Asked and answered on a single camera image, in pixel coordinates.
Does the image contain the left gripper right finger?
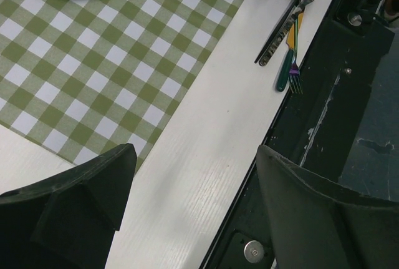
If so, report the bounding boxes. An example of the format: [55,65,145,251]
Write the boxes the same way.
[256,145,398,268]

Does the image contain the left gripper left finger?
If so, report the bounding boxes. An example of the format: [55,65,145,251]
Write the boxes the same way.
[1,144,137,268]

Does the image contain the green white checkered tablecloth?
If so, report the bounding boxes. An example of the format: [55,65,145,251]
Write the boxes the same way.
[1,0,244,165]

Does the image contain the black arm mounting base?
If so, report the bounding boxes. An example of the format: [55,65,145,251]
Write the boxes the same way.
[201,0,398,268]

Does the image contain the iridescent rainbow fork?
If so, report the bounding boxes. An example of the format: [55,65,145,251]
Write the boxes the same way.
[289,12,304,94]

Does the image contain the silver fork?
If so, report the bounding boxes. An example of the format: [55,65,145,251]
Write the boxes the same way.
[254,0,315,66]

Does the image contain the green handled knife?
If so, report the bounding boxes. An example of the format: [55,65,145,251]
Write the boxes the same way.
[276,27,295,92]

